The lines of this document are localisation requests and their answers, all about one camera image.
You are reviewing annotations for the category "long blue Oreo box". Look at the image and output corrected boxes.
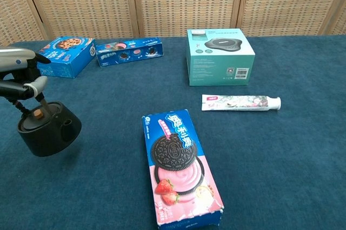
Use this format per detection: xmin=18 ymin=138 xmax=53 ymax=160
xmin=96 ymin=37 xmax=164 ymax=68

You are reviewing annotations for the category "white floral toothpaste tube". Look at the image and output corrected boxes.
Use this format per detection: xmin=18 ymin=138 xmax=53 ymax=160
xmin=201 ymin=94 xmax=282 ymax=112

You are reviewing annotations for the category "small black teapot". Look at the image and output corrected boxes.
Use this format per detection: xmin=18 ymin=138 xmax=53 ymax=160
xmin=10 ymin=89 xmax=83 ymax=157

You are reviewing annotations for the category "teal speakerphone box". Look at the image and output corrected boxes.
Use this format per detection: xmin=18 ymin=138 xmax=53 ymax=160
xmin=185 ymin=28 xmax=256 ymax=87

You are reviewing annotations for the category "woven bamboo folding screen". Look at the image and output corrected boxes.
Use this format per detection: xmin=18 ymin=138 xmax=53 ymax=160
xmin=0 ymin=0 xmax=346 ymax=47

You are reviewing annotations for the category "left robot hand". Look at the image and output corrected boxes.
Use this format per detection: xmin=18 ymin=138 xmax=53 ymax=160
xmin=0 ymin=47 xmax=52 ymax=101

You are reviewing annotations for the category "pink strawberry Oreo box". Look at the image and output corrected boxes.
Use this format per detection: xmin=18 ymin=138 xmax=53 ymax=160
xmin=141 ymin=109 xmax=225 ymax=228

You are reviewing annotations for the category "blue table mat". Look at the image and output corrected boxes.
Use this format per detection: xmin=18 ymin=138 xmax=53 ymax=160
xmin=0 ymin=34 xmax=346 ymax=230

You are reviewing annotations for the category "blue chocolate chip cookie box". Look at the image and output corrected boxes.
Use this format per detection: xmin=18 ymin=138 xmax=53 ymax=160
xmin=37 ymin=36 xmax=96 ymax=79

